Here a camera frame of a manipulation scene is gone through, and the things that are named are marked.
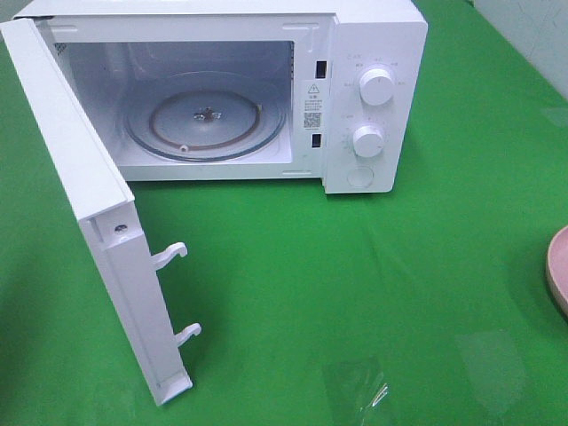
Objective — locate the white microwave oven body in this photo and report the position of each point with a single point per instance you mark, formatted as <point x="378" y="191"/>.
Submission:
<point x="106" y="48"/>

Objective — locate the pink plastic plate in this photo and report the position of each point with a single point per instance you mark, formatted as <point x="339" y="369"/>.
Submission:
<point x="556" y="269"/>

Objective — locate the round microwave door button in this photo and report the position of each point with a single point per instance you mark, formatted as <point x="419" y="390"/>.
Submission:
<point x="360" y="177"/>

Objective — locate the white microwave knob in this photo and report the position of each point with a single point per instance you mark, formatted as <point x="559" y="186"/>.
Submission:
<point x="367" y="141"/>
<point x="376" y="85"/>

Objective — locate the white microwave door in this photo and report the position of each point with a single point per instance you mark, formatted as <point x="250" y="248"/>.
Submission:
<point x="105" y="212"/>

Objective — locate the microwave warning label sticker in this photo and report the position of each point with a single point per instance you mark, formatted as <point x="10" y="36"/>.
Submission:
<point x="313" y="105"/>

